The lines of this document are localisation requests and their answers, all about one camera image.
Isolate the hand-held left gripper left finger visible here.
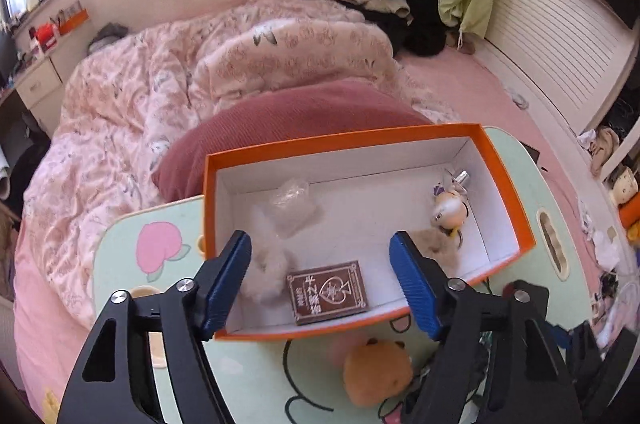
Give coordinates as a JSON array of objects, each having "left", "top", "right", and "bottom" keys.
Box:
[{"left": 56, "top": 230, "right": 252, "bottom": 424}]

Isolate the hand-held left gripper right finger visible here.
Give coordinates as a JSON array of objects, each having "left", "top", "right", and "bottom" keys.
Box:
[{"left": 388, "top": 231, "right": 586, "bottom": 424}]

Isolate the brown fluffy pompom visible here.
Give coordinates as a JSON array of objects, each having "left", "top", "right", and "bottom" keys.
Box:
[{"left": 412, "top": 228, "right": 462, "bottom": 277}]

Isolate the white fluffy pompom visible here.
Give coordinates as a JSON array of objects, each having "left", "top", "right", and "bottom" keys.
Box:
[{"left": 240, "top": 204, "right": 297, "bottom": 305}]

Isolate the orange cardboard box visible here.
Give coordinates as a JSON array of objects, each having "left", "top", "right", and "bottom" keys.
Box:
[{"left": 201, "top": 123, "right": 537, "bottom": 342}]

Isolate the brown card box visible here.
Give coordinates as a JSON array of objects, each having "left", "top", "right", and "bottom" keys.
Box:
[{"left": 286, "top": 260, "right": 371, "bottom": 326}]

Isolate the orange plush toy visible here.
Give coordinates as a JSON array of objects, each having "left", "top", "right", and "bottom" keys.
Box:
[{"left": 341, "top": 338, "right": 415, "bottom": 407}]

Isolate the clear plastic wrap bundle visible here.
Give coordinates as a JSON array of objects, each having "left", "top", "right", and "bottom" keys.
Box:
[{"left": 269, "top": 179, "right": 321, "bottom": 239}]

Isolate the mint cartoon desktop table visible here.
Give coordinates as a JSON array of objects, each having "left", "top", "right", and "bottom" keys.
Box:
[{"left": 92, "top": 126, "right": 601, "bottom": 424}]

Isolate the maroon pillow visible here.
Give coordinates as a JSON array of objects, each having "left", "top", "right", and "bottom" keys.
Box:
[{"left": 151, "top": 78, "right": 433, "bottom": 205}]

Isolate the pink bed sheet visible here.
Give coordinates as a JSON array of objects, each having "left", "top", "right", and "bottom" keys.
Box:
[{"left": 12, "top": 48, "right": 606, "bottom": 415}]

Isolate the pink floral blanket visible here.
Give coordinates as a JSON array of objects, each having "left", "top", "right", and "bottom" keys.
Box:
[{"left": 22, "top": 0, "right": 461, "bottom": 330}]

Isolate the round-faced plush doll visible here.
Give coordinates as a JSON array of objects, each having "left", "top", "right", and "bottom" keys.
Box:
[{"left": 607, "top": 166, "right": 640, "bottom": 207}]

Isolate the beige cloth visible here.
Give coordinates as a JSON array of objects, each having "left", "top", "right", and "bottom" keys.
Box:
[{"left": 590, "top": 126, "right": 621, "bottom": 177}]

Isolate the grey cloth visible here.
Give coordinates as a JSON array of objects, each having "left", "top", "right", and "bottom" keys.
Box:
[{"left": 87, "top": 22, "right": 132, "bottom": 54}]

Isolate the white drawer cabinet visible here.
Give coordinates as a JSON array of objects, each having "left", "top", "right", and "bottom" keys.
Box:
[{"left": 15, "top": 54, "right": 68, "bottom": 135}]

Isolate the white slatted wardrobe door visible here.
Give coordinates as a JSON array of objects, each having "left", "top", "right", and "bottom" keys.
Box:
[{"left": 480, "top": 0, "right": 640, "bottom": 135}]

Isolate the orange tray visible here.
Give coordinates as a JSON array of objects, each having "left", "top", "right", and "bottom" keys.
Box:
[{"left": 57, "top": 6, "right": 90, "bottom": 34}]

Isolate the red container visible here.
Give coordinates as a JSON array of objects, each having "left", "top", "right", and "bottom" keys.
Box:
[{"left": 35, "top": 24, "right": 58, "bottom": 49}]

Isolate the small figurine keychain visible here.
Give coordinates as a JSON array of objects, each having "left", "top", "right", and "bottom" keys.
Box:
[{"left": 430, "top": 170, "right": 476, "bottom": 249}]

